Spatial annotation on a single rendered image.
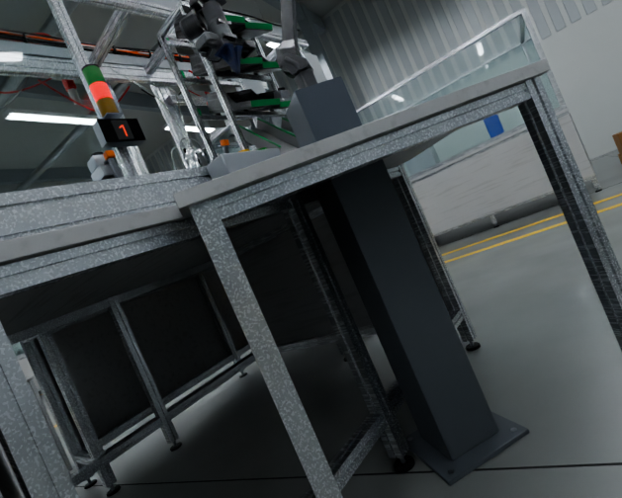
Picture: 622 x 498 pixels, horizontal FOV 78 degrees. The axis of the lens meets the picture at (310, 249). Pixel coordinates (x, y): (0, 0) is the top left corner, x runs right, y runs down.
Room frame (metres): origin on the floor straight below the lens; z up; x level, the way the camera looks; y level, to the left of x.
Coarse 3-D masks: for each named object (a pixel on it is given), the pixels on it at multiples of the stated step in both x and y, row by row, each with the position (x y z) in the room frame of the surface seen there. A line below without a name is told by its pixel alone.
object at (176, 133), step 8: (152, 88) 2.51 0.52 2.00; (160, 88) 2.52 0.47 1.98; (160, 96) 2.50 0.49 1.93; (160, 104) 2.51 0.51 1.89; (168, 104) 2.52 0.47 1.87; (168, 112) 2.50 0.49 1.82; (176, 112) 2.55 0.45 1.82; (168, 120) 2.50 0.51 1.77; (176, 120) 2.53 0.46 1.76; (176, 128) 2.52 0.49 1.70; (176, 136) 2.50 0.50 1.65; (176, 144) 2.52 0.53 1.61; (184, 144) 2.51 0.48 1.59; (192, 144) 2.56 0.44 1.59
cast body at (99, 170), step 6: (96, 156) 0.94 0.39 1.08; (102, 156) 0.95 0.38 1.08; (90, 162) 0.95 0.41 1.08; (96, 162) 0.94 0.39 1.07; (102, 162) 0.95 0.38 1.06; (90, 168) 0.96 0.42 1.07; (96, 168) 0.94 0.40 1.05; (102, 168) 0.93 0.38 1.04; (108, 168) 0.94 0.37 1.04; (96, 174) 0.95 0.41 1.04; (102, 174) 0.93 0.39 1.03; (108, 174) 0.94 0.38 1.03; (96, 180) 0.96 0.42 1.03
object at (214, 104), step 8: (208, 96) 1.50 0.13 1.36; (216, 96) 1.46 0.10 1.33; (232, 96) 1.59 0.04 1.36; (240, 96) 1.56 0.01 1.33; (248, 96) 1.52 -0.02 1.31; (256, 96) 1.49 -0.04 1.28; (208, 104) 1.52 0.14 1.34; (216, 104) 1.48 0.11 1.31; (232, 104) 1.40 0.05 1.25; (240, 104) 1.37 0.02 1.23; (248, 104) 1.34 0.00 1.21; (256, 104) 1.34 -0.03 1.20; (264, 104) 1.37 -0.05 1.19; (272, 104) 1.39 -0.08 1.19; (216, 112) 1.49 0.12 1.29
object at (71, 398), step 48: (192, 288) 2.72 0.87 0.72; (48, 336) 1.73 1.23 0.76; (96, 336) 2.20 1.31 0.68; (144, 336) 2.38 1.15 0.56; (192, 336) 2.60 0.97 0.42; (240, 336) 2.87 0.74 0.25; (48, 384) 1.93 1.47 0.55; (96, 384) 2.12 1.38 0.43; (192, 384) 2.45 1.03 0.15; (96, 432) 2.05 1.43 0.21; (96, 480) 1.95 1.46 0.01
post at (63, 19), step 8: (56, 0) 1.17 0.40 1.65; (56, 8) 1.16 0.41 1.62; (64, 8) 1.18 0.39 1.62; (56, 16) 1.16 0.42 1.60; (64, 16) 1.17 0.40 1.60; (64, 24) 1.16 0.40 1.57; (64, 32) 1.16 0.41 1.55; (72, 32) 1.17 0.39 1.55; (72, 40) 1.16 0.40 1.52; (72, 48) 1.16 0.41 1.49; (80, 48) 1.17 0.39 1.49; (80, 56) 1.16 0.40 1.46; (80, 64) 1.16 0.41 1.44; (88, 88) 1.16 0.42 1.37; (120, 152) 1.16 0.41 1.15; (128, 152) 1.18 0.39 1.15; (120, 160) 1.17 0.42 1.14; (128, 160) 1.17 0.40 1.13; (128, 168) 1.16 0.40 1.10; (128, 176) 1.16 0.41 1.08
